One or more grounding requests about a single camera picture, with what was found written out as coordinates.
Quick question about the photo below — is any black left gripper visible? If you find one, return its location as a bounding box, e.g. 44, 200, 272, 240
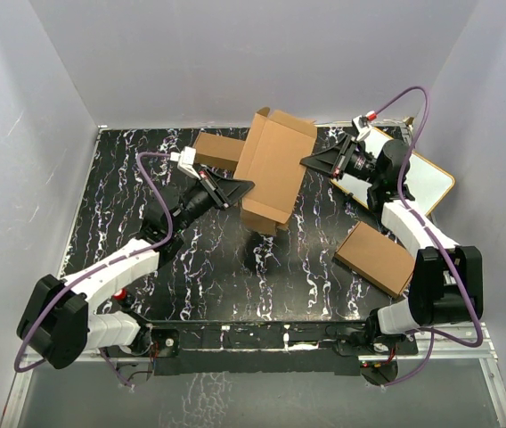
172, 168, 255, 235

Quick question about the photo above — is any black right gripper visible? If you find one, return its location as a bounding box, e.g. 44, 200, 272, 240
302, 134, 384, 186

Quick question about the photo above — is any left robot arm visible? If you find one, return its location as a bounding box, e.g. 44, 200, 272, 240
16, 169, 255, 369

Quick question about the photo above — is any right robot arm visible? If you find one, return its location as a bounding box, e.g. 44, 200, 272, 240
300, 136, 484, 354

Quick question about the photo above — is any folded brown cardboard box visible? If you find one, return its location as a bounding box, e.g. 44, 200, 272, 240
193, 132, 245, 171

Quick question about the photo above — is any yellow-framed whiteboard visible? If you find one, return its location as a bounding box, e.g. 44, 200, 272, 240
331, 152, 455, 215

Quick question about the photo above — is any flat cardboard stack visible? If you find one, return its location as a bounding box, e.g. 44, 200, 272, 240
334, 221, 414, 298

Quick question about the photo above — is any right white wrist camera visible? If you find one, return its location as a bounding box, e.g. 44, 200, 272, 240
352, 111, 377, 142

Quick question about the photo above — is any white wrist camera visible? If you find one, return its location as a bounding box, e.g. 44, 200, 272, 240
352, 111, 377, 142
169, 146, 200, 180

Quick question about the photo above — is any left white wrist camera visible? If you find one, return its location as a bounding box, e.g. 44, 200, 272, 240
169, 146, 200, 180

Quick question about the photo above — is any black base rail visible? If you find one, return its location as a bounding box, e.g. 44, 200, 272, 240
147, 321, 398, 383

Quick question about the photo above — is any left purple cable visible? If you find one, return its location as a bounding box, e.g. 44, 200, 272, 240
12, 152, 178, 374

